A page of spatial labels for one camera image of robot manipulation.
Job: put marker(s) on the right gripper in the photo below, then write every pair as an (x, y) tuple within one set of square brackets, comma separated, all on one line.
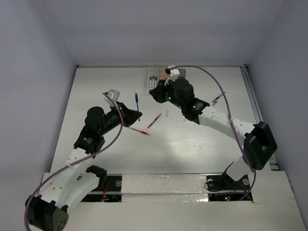
[(158, 92)]

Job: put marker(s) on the red pen thin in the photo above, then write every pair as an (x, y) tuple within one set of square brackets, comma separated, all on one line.
[(140, 131)]

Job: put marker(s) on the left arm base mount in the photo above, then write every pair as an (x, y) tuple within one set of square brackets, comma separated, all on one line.
[(108, 189)]

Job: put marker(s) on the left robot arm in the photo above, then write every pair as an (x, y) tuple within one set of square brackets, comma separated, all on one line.
[(49, 206)]

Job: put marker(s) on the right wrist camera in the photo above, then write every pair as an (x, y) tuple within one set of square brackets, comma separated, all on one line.
[(172, 73)]

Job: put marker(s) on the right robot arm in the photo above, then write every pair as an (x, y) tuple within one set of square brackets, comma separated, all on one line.
[(256, 140)]

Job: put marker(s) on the red capped white marker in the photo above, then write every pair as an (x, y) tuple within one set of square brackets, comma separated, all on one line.
[(150, 82)]

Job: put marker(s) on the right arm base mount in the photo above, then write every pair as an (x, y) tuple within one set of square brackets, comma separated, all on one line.
[(222, 188)]

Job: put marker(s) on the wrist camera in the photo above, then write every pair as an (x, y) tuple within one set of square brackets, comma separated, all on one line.
[(172, 73), (113, 94)]

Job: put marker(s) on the teal capped white marker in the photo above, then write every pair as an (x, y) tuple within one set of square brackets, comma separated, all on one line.
[(153, 80)]

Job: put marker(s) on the clear plastic container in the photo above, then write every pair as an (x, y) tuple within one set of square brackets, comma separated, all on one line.
[(150, 71)]

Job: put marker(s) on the red gel pen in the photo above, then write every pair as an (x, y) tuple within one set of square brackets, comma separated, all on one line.
[(154, 120)]

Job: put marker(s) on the orange plastic container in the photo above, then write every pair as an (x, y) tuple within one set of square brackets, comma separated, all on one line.
[(162, 75)]

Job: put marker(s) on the grey plastic container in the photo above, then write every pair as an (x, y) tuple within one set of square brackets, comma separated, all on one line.
[(182, 74)]

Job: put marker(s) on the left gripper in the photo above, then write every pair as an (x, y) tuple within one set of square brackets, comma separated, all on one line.
[(129, 116)]

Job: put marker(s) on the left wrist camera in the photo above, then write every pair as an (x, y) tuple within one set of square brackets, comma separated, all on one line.
[(113, 94)]

